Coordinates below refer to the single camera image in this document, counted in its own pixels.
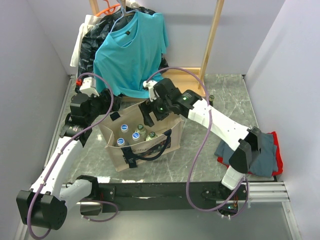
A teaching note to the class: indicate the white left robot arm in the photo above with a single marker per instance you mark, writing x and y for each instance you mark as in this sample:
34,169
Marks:
46,204

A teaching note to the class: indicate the cream canvas tote bag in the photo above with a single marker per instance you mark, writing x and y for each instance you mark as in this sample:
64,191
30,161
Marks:
168,131

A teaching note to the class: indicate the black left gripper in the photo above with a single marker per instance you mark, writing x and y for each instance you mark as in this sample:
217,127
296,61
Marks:
105,104

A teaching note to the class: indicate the Chang soda bottle front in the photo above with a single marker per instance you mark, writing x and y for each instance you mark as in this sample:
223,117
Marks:
151,136

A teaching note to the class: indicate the orange clothes hanger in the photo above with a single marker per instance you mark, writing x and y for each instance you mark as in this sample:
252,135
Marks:
109,10

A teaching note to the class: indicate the blue-cap water bottle front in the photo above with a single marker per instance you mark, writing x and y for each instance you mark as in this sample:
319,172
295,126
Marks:
136,138

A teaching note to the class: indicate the dark leaf-print shirt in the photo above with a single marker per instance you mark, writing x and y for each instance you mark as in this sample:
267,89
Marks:
95,38

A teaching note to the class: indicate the green Perrier lemon bottle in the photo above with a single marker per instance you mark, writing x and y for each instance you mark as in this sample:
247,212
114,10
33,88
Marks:
211,98

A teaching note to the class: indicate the wooden clothes rack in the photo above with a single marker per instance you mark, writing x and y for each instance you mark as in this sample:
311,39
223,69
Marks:
184,80

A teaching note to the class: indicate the chang soda bottle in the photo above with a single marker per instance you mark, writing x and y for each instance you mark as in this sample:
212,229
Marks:
141,130
151,136

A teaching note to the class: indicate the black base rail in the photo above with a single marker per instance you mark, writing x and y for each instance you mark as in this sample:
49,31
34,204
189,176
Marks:
141,196

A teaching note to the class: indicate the cream hanging garment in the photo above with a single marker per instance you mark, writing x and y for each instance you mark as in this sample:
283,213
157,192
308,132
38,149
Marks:
89,22

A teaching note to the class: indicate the aluminium extrusion rail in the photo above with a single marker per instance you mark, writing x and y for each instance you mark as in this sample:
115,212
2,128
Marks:
268,192

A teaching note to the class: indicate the light blue clothes hanger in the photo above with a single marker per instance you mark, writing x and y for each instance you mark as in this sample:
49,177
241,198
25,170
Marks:
127,12

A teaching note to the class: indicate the blue-cap water bottle rear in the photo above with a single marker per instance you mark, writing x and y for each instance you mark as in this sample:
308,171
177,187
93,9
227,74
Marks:
124,130

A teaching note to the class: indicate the turquoise t-shirt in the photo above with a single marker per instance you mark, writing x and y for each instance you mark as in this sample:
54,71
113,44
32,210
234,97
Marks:
130,55

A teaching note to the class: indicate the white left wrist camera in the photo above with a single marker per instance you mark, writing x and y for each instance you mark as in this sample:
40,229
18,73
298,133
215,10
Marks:
87,86

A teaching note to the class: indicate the blue-cap water bottle labelled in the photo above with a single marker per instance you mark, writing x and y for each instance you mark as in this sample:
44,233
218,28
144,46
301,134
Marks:
121,142

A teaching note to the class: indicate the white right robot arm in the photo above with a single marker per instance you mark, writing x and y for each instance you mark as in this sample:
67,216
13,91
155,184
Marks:
245,142

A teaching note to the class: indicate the folded grey-blue garment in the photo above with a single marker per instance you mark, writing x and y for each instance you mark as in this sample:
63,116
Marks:
267,160

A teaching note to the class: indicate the folded red garment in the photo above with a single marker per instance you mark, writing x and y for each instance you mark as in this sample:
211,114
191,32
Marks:
278,152

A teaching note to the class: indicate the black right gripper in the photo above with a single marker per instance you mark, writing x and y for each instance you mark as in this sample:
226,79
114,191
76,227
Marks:
148,106

